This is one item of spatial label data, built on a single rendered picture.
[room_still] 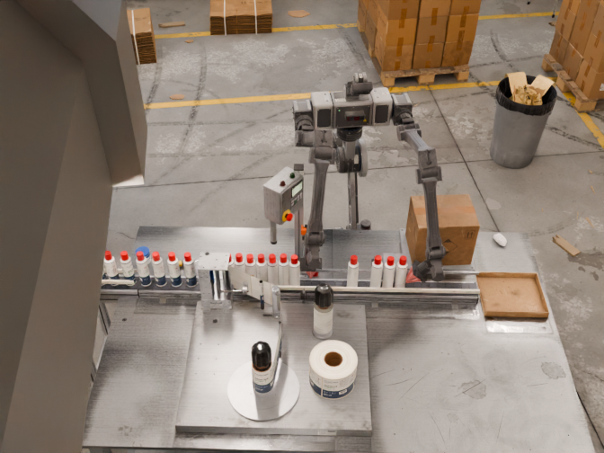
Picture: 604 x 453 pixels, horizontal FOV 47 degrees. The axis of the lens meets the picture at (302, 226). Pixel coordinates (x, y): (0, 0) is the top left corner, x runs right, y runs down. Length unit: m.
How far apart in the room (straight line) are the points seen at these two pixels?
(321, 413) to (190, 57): 4.75
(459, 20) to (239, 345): 4.11
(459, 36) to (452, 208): 3.23
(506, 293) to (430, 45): 3.40
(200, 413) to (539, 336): 1.58
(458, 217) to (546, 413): 0.99
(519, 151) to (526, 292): 2.22
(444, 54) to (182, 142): 2.49
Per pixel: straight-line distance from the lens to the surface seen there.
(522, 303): 3.56
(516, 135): 5.57
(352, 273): 3.30
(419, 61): 6.56
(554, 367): 3.36
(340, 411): 2.98
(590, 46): 6.52
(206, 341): 3.22
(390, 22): 6.30
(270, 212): 3.10
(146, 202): 5.33
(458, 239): 3.50
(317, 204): 3.02
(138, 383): 3.20
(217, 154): 5.71
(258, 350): 2.79
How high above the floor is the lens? 3.39
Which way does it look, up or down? 43 degrees down
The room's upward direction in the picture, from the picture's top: straight up
